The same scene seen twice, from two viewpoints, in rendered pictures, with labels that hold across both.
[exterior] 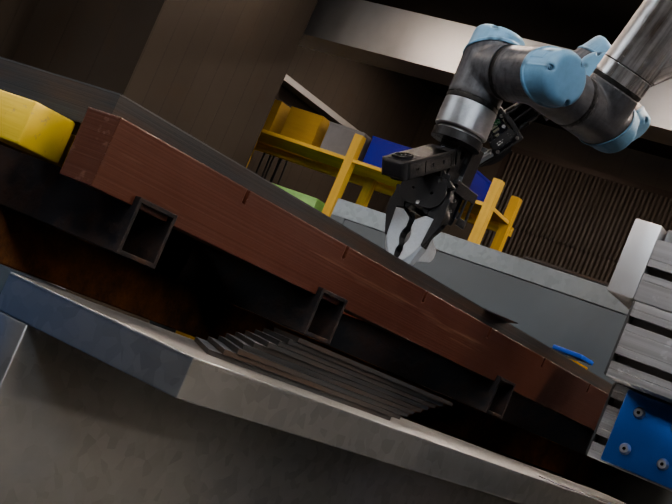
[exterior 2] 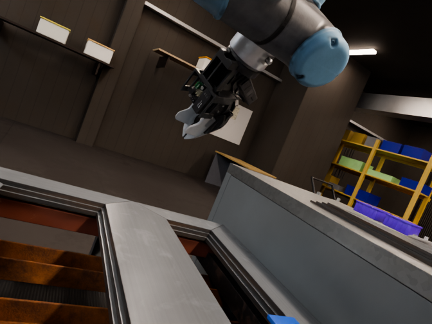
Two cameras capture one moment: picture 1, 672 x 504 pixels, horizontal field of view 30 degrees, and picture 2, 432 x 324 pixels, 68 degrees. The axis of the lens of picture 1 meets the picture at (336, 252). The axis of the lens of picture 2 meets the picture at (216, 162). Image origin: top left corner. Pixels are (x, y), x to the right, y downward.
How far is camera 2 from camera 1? 184 cm
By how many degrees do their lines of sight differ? 30
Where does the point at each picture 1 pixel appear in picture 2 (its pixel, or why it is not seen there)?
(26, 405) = not seen: outside the picture
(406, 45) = (395, 107)
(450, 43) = (413, 105)
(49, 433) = not seen: outside the picture
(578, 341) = (342, 289)
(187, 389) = not seen: outside the picture
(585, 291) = (352, 242)
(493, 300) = (289, 238)
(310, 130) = (360, 139)
